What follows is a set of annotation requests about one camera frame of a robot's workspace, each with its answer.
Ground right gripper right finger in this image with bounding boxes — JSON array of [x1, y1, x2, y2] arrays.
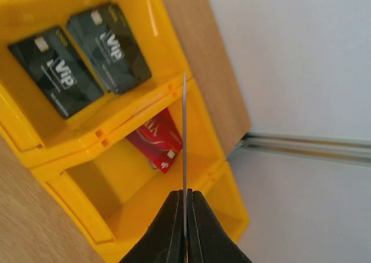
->
[[187, 189, 251, 263]]

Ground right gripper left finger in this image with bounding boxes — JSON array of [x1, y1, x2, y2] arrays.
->
[[121, 190, 184, 263]]

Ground red VIP card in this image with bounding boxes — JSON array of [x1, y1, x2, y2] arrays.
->
[[182, 72, 187, 263]]

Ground yellow bin with blue card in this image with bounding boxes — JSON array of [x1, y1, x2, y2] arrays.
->
[[103, 160, 250, 263]]

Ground yellow bin with red card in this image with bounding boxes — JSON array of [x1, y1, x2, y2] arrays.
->
[[31, 79, 225, 245]]

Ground yellow bin with black card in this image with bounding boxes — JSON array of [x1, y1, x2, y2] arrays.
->
[[1, 0, 189, 170]]

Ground black card in bin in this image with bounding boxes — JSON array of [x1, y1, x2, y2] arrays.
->
[[8, 26, 104, 119], [66, 2, 152, 94]]

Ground aluminium rail frame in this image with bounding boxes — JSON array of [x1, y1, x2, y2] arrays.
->
[[228, 132, 370, 167]]

